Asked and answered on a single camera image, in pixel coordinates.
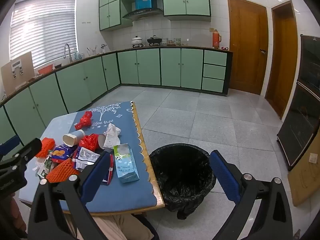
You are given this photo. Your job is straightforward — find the blue box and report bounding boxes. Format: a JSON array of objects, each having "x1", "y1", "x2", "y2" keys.
[{"x1": 135, "y1": 0, "x2": 153, "y2": 10}]

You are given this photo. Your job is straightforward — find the white window blind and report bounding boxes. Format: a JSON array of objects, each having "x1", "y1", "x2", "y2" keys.
[{"x1": 9, "y1": 0, "x2": 78, "y2": 68}]

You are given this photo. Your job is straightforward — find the brown paper cup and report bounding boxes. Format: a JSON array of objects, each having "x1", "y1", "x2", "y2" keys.
[{"x1": 97, "y1": 134, "x2": 107, "y2": 150}]

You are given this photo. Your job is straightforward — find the dark range hood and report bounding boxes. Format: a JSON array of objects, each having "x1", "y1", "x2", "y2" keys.
[{"x1": 122, "y1": 8, "x2": 163, "y2": 20}]

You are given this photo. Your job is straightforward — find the green white carton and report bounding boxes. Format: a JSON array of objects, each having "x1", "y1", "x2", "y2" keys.
[{"x1": 37, "y1": 155, "x2": 54, "y2": 180}]

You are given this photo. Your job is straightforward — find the red pen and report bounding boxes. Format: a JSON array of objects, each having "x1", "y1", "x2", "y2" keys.
[{"x1": 102, "y1": 154, "x2": 115, "y2": 186}]

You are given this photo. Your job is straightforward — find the blue green milk carton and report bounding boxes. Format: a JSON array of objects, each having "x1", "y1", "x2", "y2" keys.
[{"x1": 113, "y1": 144, "x2": 140, "y2": 184}]

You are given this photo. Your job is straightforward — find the orange foam fruit net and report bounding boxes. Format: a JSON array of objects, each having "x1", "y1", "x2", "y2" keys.
[
  {"x1": 46, "y1": 159, "x2": 80, "y2": 183},
  {"x1": 35, "y1": 137, "x2": 56, "y2": 158}
]

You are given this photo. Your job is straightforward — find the plain wooden door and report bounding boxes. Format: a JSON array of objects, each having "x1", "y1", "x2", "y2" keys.
[{"x1": 264, "y1": 0, "x2": 299, "y2": 120}]

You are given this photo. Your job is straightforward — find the dark glass cabinet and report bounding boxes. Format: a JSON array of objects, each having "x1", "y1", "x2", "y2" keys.
[{"x1": 276, "y1": 34, "x2": 320, "y2": 172}]

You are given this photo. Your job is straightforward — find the person's left hand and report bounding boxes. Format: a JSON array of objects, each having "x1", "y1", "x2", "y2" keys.
[{"x1": 5, "y1": 196, "x2": 27, "y2": 233}]

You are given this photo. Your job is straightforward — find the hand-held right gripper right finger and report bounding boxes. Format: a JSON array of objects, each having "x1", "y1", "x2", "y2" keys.
[{"x1": 209, "y1": 150, "x2": 293, "y2": 240}]

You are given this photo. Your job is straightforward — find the large white tissue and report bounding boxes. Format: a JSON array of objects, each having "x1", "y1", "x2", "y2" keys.
[{"x1": 103, "y1": 123, "x2": 122, "y2": 149}]

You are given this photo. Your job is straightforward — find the green upper kitchen cabinets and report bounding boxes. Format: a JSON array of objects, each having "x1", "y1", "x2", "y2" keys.
[{"x1": 99, "y1": 0, "x2": 212, "y2": 32}]

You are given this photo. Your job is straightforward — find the green lower kitchen cabinets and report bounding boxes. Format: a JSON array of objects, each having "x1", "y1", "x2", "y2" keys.
[{"x1": 0, "y1": 46, "x2": 233, "y2": 150}]

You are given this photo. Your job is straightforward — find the white paper cup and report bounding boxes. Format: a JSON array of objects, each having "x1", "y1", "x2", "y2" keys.
[{"x1": 62, "y1": 129, "x2": 86, "y2": 147}]

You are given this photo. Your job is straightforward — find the light blue tablecloth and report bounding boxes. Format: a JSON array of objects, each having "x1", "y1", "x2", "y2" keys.
[{"x1": 19, "y1": 112, "x2": 83, "y2": 203}]

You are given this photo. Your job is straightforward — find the blue orange snack packet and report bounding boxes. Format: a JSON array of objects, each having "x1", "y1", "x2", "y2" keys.
[{"x1": 49, "y1": 144, "x2": 77, "y2": 163}]

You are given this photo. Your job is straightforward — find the cardboard box with white label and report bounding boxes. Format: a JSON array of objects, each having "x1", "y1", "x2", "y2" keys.
[{"x1": 0, "y1": 51, "x2": 35, "y2": 94}]

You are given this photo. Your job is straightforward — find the black bag lined bin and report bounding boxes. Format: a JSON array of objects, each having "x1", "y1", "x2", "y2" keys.
[{"x1": 149, "y1": 142, "x2": 217, "y2": 220}]

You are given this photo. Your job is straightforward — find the steel kitchen faucet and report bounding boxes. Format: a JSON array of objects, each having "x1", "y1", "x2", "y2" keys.
[{"x1": 64, "y1": 43, "x2": 73, "y2": 63}]

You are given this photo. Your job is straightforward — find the small white tissue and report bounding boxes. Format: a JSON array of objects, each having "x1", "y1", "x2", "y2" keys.
[{"x1": 34, "y1": 159, "x2": 45, "y2": 173}]

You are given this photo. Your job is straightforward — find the orange thermos flask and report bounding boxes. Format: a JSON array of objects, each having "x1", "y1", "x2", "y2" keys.
[{"x1": 212, "y1": 29, "x2": 222, "y2": 49}]

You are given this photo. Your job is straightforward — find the person's beige clothing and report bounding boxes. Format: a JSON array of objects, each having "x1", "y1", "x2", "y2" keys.
[{"x1": 64, "y1": 214, "x2": 154, "y2": 240}]

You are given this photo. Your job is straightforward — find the red plastic bag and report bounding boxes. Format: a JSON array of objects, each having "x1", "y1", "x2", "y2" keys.
[
  {"x1": 79, "y1": 133, "x2": 100, "y2": 152},
  {"x1": 74, "y1": 110, "x2": 93, "y2": 130}
]

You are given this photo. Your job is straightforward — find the wooden door with handle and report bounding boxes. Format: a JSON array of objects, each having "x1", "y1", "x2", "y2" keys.
[{"x1": 227, "y1": 0, "x2": 269, "y2": 95}]

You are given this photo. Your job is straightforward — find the flat cardboard sheet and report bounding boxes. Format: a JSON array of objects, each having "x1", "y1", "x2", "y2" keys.
[{"x1": 287, "y1": 125, "x2": 320, "y2": 207}]

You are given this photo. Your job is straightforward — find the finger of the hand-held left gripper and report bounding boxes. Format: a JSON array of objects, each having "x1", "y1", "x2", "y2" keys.
[
  {"x1": 0, "y1": 137, "x2": 42, "y2": 173},
  {"x1": 0, "y1": 135, "x2": 20, "y2": 157}
]

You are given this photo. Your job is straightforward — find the green kitchen cabinets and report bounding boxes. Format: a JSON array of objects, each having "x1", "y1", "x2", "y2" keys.
[
  {"x1": 0, "y1": 46, "x2": 233, "y2": 150},
  {"x1": 99, "y1": 0, "x2": 212, "y2": 32}
]

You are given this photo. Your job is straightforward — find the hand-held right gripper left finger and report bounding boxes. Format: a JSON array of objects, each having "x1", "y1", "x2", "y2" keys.
[{"x1": 28, "y1": 151, "x2": 114, "y2": 240}]

